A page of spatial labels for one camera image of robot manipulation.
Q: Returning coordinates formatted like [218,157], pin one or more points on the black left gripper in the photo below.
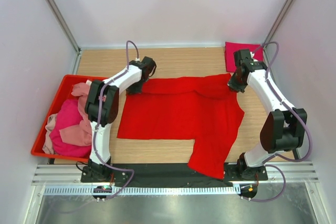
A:
[131,89]

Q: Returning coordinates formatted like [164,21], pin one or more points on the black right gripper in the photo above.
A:
[234,87]

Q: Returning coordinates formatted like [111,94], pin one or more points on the red t shirt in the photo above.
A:
[202,109]

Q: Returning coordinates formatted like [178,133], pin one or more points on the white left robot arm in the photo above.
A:
[102,108]

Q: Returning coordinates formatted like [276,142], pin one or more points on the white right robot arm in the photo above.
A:
[284,128]

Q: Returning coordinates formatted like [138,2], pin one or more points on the folded magenta t shirt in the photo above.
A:
[230,48]

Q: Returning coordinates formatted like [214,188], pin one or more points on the light pink t shirt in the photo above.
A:
[81,133]

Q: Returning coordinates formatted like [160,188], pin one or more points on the magenta t shirt in bin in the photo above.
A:
[67,116]

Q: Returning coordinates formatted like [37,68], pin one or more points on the red plastic bin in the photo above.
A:
[62,94]

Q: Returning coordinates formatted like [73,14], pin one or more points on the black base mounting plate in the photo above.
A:
[170,175]

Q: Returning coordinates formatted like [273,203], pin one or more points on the beige t shirt in bin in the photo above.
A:
[48,145]

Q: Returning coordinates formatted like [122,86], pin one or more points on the white slotted cable duct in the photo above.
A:
[95,190]

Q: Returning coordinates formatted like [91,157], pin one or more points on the left aluminium frame post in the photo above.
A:
[60,19]

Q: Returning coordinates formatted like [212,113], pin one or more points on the aluminium frame post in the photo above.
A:
[279,19]
[60,19]

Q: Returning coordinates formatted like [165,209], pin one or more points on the right aluminium frame post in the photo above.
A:
[279,19]

